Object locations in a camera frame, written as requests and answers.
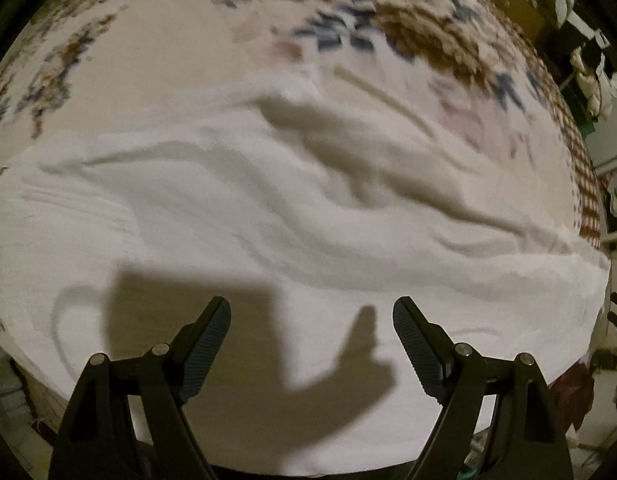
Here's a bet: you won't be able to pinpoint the floral patterned bedsheet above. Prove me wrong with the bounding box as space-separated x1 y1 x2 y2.
0 0 601 253

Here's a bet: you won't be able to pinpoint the white pants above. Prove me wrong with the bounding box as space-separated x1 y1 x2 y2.
0 73 609 476

